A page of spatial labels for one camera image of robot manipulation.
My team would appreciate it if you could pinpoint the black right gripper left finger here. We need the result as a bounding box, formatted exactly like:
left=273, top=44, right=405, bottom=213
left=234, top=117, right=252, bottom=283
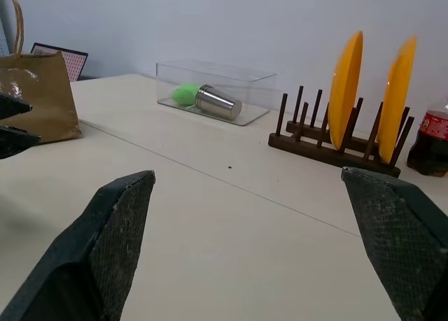
left=0, top=170, right=156, bottom=321

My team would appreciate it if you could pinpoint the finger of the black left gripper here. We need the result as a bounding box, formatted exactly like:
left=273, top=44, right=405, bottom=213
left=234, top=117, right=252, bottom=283
left=0, top=93, right=34, bottom=121
left=0, top=124, right=42, bottom=159

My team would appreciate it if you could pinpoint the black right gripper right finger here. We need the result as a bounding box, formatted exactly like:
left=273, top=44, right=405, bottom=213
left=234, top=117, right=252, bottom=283
left=340, top=166, right=448, bottom=321

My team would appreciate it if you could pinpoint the brown paper bag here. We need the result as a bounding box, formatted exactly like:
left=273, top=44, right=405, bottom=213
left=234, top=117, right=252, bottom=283
left=0, top=0, right=83, bottom=145

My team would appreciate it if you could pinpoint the green ball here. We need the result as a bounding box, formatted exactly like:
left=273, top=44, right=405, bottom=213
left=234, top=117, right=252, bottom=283
left=171, top=83, right=201, bottom=107

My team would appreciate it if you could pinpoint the black-framed red dotted board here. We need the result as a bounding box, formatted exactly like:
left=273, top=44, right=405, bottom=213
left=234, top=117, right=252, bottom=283
left=30, top=42, right=89, bottom=83

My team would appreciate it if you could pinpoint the cola bottle with red label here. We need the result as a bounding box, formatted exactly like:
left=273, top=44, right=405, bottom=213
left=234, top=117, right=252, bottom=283
left=406, top=96, right=448, bottom=178

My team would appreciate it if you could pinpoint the dark wooden plate rack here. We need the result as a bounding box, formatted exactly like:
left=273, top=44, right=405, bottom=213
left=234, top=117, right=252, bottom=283
left=267, top=85, right=416, bottom=179

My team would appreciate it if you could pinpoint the yellow plate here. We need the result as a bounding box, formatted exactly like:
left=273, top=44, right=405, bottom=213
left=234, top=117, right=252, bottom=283
left=327, top=30, right=364, bottom=151
left=377, top=36, right=418, bottom=165

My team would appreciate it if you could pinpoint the stainless steel cup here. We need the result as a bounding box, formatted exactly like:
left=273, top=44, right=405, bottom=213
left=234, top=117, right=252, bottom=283
left=194, top=84, right=243, bottom=121

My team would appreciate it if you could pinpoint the clear plastic box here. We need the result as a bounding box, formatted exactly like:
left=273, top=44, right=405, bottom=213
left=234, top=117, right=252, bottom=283
left=155, top=59, right=277, bottom=127

